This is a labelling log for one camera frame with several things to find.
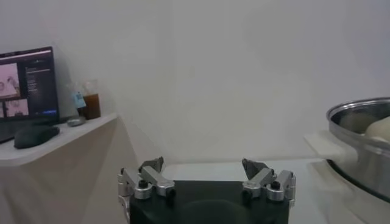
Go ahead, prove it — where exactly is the plastic iced coffee cup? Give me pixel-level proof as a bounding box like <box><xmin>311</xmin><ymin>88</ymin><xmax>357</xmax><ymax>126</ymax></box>
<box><xmin>71</xmin><ymin>79</ymin><xmax>102</xmax><ymax>121</ymax></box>

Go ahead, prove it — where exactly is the white side table with laptop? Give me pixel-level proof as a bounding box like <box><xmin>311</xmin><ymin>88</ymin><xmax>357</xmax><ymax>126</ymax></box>
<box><xmin>0</xmin><ymin>112</ymin><xmax>118</xmax><ymax>167</ymax></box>

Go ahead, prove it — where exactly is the black computer mouse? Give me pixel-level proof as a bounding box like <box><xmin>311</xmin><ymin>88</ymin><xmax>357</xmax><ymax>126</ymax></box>
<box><xmin>13</xmin><ymin>125</ymin><xmax>61</xmax><ymax>150</ymax></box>

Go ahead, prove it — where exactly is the cream electric cooking pot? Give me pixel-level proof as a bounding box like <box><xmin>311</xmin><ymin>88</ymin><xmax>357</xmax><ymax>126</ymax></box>
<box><xmin>303</xmin><ymin>130</ymin><xmax>390</xmax><ymax>224</ymax></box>

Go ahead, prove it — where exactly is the black laptop computer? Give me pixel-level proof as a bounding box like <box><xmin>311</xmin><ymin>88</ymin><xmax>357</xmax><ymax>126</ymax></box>
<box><xmin>0</xmin><ymin>46</ymin><xmax>60</xmax><ymax>144</ymax></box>

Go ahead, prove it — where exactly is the stainless steel steamer basket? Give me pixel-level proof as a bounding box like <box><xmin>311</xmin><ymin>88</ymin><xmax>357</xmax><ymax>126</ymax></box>
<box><xmin>325</xmin><ymin>97</ymin><xmax>390</xmax><ymax>203</ymax></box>

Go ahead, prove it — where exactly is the round grey puck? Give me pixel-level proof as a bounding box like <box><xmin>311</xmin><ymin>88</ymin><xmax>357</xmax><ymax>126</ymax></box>
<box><xmin>66</xmin><ymin>116</ymin><xmax>87</xmax><ymax>127</ymax></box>

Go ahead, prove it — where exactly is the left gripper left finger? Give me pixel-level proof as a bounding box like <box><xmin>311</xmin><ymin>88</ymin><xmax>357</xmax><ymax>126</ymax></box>
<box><xmin>118</xmin><ymin>156</ymin><xmax>177</xmax><ymax>220</ymax></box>

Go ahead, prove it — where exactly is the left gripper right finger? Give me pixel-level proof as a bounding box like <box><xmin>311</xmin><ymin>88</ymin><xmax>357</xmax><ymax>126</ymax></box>
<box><xmin>241</xmin><ymin>158</ymin><xmax>297</xmax><ymax>209</ymax></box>

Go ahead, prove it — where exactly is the white steamed baozi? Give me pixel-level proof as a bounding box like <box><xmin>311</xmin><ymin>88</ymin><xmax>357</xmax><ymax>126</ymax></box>
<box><xmin>364</xmin><ymin>116</ymin><xmax>390</xmax><ymax>143</ymax></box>

